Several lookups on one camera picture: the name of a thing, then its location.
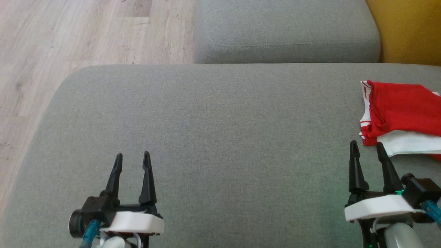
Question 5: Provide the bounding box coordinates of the grey sofa seat cushion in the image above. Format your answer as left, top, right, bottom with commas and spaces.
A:
194, 0, 380, 64

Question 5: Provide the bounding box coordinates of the red garment with white stripes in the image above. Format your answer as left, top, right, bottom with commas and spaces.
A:
359, 80, 441, 162

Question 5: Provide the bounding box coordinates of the teal left camera cable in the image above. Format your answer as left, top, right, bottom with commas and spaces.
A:
80, 220, 101, 248

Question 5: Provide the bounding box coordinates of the teal right camera cable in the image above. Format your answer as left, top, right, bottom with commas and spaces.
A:
421, 200, 441, 224

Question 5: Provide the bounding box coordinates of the yellow sofa back cushion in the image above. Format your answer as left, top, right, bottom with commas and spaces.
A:
365, 0, 441, 66

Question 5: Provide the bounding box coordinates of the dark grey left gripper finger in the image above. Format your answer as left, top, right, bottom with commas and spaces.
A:
139, 151, 157, 206
104, 153, 123, 201

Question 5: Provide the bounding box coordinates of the teal camera cable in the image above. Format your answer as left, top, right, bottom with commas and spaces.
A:
421, 200, 441, 224
80, 220, 101, 248

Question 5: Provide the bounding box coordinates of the large grey sofa seat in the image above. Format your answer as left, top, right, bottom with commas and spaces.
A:
0, 64, 441, 248

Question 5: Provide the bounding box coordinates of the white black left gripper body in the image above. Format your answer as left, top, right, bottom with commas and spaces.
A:
99, 197, 165, 236

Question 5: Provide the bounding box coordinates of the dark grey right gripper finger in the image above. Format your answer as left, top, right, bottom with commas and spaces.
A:
349, 140, 370, 194
376, 142, 404, 194

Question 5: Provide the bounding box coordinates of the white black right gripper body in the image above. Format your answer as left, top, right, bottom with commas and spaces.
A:
345, 189, 426, 223

